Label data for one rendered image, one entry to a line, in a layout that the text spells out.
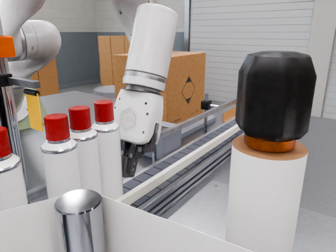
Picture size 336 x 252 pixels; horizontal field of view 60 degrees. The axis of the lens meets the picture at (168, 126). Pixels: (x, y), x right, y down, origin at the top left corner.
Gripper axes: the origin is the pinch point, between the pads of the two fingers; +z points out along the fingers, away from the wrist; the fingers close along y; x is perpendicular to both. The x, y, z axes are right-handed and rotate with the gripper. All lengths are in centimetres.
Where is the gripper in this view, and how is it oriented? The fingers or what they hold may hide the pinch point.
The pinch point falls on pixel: (128, 166)
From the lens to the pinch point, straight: 59.3
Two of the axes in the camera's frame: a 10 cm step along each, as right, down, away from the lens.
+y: 8.2, 1.7, -5.5
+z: -1.9, 9.8, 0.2
